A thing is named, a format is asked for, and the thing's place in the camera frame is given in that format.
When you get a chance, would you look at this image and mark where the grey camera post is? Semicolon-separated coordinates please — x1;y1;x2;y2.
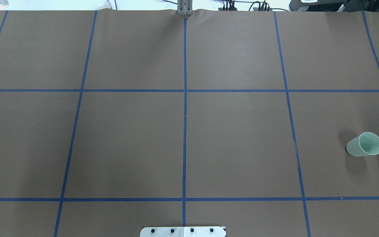
177;0;193;16

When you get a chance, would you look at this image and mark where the brown paper table mat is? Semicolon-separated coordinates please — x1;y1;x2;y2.
0;9;379;237

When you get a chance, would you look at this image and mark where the green cup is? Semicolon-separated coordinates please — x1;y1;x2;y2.
346;132;379;157

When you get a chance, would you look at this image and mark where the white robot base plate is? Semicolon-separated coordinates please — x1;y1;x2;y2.
139;226;227;237

